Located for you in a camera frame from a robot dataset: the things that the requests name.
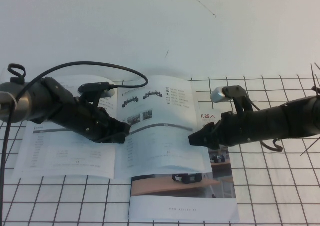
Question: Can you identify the black cable tie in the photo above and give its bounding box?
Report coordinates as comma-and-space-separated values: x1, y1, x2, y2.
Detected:
300, 135, 320, 157
309, 62, 320, 98

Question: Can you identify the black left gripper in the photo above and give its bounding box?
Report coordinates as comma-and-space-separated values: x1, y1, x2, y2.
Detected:
59, 102, 132, 145

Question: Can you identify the closed brochure with photo cover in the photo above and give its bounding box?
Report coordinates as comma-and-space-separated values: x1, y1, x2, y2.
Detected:
128, 108, 241, 223

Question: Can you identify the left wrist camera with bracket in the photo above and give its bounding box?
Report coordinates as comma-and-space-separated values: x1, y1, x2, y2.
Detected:
77, 82, 118, 109

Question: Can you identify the white cloth with black grid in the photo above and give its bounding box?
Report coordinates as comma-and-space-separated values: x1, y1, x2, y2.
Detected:
0, 74, 320, 226

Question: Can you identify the white product catalogue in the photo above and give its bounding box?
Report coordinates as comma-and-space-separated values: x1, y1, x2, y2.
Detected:
13, 73, 213, 181

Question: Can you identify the left camera black cable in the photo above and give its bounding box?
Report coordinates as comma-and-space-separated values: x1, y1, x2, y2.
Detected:
0, 60, 150, 212

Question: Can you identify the short looped black cable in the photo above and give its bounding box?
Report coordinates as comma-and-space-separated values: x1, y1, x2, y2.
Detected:
7, 63, 27, 83
259, 138, 285, 153

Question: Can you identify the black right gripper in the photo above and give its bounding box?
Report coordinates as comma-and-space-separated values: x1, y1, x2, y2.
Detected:
189, 112, 263, 151

